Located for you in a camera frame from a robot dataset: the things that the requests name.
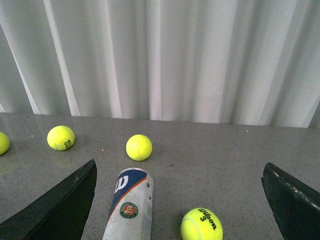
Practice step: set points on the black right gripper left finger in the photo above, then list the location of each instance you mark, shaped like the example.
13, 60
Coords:
60, 214

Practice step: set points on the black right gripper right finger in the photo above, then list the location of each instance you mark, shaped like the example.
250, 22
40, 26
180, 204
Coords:
295, 205

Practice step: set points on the clear plastic tennis ball can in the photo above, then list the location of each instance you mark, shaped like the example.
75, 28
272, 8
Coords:
130, 214

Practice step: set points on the yellow tennis ball black print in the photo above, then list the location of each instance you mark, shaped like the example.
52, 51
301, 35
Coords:
61, 138

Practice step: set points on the yellow tennis ball left middle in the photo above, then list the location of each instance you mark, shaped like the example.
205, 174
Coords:
4, 143

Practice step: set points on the tennis ball with Wilson 3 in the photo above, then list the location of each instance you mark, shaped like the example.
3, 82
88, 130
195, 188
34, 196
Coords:
201, 224

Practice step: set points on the plain yellow tennis ball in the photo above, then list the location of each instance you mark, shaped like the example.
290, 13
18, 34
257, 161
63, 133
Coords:
139, 147

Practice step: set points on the white pleated curtain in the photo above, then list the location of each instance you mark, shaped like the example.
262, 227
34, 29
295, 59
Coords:
247, 62

